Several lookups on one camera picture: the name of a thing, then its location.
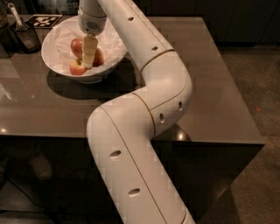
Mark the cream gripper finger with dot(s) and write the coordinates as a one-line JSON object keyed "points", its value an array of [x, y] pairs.
{"points": [[89, 47]]}

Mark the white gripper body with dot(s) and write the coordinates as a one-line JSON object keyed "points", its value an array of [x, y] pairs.
{"points": [[90, 24]]}

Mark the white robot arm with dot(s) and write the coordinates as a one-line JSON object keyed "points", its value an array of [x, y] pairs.
{"points": [[119, 132]]}

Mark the large top red apple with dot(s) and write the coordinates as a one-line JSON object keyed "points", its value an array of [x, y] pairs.
{"points": [[76, 47]]}

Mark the right red apple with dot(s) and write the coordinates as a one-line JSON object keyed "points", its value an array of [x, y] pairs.
{"points": [[98, 58]]}

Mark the front red yellow apple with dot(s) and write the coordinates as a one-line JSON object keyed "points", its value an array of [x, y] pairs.
{"points": [[77, 68]]}

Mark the white ceramic bowl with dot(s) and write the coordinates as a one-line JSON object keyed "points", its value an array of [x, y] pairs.
{"points": [[49, 56]]}

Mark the white crumpled paper liner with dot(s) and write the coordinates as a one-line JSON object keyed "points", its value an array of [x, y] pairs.
{"points": [[112, 48]]}

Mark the black white fiducial marker card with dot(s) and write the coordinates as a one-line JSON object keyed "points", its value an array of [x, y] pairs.
{"points": [[43, 21]]}

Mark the dark scoop with white handle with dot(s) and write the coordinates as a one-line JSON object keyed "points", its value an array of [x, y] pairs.
{"points": [[25, 34]]}

